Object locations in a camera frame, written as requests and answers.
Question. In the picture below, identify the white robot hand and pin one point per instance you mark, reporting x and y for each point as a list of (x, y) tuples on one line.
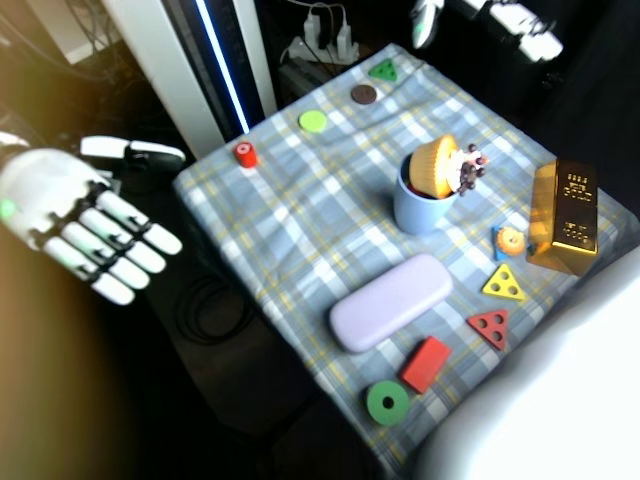
[(510, 17), (45, 185)]

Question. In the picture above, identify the light blue cup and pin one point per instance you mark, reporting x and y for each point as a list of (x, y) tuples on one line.
[(415, 215)]

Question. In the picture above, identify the green triangle block with holes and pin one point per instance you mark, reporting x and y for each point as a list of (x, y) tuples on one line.
[(384, 74)]

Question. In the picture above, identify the brown disc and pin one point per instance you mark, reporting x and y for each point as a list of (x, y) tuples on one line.
[(363, 94)]

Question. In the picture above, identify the white plug adapter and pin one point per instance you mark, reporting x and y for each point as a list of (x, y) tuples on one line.
[(312, 30), (344, 40)]

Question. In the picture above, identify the white column with blue light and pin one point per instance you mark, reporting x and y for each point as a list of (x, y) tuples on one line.
[(160, 60)]

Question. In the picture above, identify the small red cylinder block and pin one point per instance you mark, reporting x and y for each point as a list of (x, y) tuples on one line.
[(246, 157)]

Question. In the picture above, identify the gold bar toy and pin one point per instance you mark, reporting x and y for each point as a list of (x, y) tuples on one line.
[(575, 210)]

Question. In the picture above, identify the white power strip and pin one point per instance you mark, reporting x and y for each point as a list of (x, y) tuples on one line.
[(305, 52)]

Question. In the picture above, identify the light green disc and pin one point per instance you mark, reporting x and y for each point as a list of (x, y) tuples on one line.
[(312, 121)]

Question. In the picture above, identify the round orange biscuit toy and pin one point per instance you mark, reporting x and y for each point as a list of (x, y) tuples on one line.
[(512, 242)]

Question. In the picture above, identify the small blue flat block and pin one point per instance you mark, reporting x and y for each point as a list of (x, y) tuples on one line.
[(496, 245)]

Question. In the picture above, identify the yellow triangle block with holes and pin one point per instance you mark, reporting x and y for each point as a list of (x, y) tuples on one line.
[(504, 282)]

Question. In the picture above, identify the blue plaid tablecloth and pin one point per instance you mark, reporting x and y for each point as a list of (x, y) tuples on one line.
[(310, 210)]

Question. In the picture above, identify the lilac glasses case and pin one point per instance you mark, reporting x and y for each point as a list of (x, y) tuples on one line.
[(390, 302)]

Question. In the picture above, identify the red triangle block with holes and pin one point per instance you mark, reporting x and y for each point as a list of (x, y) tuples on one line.
[(490, 327)]

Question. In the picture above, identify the red rectangular block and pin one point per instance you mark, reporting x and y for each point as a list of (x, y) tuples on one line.
[(425, 362)]

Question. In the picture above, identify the white robot body shell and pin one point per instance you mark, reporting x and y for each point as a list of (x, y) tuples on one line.
[(550, 400)]

